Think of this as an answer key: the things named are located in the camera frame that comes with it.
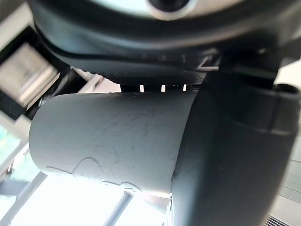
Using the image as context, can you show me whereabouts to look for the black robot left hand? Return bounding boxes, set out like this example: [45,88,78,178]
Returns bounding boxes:
[25,0,301,226]

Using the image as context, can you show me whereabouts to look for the grey plastic cup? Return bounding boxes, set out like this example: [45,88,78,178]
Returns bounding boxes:
[28,91,198,197]

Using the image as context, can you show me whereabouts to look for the white slatted vent grille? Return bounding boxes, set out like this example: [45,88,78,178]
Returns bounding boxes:
[265,213,301,226]

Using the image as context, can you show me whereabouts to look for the black framed glass panel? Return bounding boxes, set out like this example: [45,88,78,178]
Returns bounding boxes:
[0,25,83,121]

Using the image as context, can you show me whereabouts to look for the bright window with frame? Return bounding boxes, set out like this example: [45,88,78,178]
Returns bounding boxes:
[0,122,173,226]

